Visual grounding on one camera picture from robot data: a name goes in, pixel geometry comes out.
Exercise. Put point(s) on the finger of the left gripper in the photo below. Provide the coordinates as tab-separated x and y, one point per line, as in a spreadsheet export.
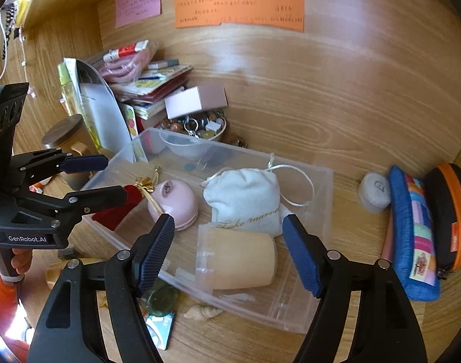
70	209
75	162

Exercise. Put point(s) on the white bowl of beads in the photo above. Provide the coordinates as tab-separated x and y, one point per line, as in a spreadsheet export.
200	128

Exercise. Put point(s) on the pink round case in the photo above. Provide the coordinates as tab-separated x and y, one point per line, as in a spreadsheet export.
175	198

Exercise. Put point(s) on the fruit sticker sheet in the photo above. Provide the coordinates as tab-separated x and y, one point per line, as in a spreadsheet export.
130	119

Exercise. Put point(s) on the white round puck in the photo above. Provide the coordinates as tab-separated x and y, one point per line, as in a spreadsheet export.
374	192

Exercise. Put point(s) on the orange paper note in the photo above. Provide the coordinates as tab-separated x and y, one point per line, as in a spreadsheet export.
285	14

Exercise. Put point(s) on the blue foil packet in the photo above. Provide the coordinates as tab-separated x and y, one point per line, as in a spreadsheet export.
160	328

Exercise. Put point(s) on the pink bagged item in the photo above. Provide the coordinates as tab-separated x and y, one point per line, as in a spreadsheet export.
124	64

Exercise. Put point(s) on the white drawstring pouch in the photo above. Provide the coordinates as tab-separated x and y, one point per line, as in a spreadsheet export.
250	198

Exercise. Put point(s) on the left hand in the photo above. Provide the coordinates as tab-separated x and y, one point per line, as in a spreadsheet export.
22	260

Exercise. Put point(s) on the red velvet pouch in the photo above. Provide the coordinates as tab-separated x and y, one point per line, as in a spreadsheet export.
112	218

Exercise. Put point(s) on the blue patchwork pencil case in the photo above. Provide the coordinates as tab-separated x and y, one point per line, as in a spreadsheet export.
413	254

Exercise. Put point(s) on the brown lidded mug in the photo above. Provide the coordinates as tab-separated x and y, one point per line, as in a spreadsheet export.
71	135

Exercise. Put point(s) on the white pink small box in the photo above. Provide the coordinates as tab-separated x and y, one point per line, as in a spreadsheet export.
202	98

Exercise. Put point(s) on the small seashell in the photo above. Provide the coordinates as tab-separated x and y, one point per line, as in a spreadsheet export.
202	313

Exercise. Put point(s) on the clear plastic storage bin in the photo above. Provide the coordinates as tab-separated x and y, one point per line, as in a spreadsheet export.
284	304

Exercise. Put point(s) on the yellow sunscreen bottle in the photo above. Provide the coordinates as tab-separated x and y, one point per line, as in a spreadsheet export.
54	271

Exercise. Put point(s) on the black orange zip case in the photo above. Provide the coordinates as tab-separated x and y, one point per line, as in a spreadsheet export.
442	188

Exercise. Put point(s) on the white document folder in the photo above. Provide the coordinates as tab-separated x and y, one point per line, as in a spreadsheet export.
101	112

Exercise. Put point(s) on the pink paper note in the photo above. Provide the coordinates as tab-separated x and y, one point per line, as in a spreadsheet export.
128	12

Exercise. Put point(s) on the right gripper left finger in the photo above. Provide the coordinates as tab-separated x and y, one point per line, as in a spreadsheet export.
69	328

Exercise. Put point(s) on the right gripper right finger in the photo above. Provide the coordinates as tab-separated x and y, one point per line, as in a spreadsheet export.
386	329

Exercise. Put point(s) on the green glass spray bottle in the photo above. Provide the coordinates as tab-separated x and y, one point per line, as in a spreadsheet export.
161	299

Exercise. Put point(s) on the stack of books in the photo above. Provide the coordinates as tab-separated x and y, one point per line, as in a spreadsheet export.
147	93

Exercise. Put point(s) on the beige tape roll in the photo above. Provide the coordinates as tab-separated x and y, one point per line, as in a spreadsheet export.
234	259

